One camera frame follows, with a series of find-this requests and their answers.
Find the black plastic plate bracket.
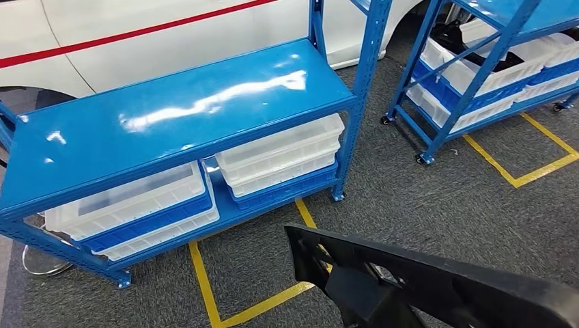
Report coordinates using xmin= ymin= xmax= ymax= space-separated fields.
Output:
xmin=283 ymin=223 xmax=579 ymax=328

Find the blue metal shelf rack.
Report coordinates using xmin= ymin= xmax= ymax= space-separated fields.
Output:
xmin=0 ymin=0 xmax=393 ymax=290

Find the black plastic part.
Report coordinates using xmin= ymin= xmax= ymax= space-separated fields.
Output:
xmin=429 ymin=20 xmax=528 ymax=74

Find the blue shelf rack with casters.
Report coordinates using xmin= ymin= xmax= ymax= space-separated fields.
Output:
xmin=380 ymin=0 xmax=579 ymax=166

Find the white plastic bin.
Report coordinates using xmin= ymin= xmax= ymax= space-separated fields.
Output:
xmin=514 ymin=71 xmax=579 ymax=104
xmin=222 ymin=143 xmax=341 ymax=187
xmin=214 ymin=113 xmax=345 ymax=172
xmin=459 ymin=18 xmax=579 ymax=69
xmin=406 ymin=83 xmax=519 ymax=133
xmin=419 ymin=37 xmax=546 ymax=97
xmin=96 ymin=206 xmax=221 ymax=264
xmin=44 ymin=161 xmax=210 ymax=242
xmin=229 ymin=156 xmax=338 ymax=199

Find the yellow floor tape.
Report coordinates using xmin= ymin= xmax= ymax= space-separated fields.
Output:
xmin=188 ymin=198 xmax=335 ymax=328

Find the white car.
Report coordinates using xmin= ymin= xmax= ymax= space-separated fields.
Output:
xmin=0 ymin=0 xmax=428 ymax=112

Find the red barrier belt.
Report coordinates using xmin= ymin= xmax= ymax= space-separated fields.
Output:
xmin=0 ymin=0 xmax=278 ymax=70

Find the grey metal stanchion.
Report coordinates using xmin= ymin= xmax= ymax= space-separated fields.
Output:
xmin=21 ymin=243 xmax=74 ymax=278

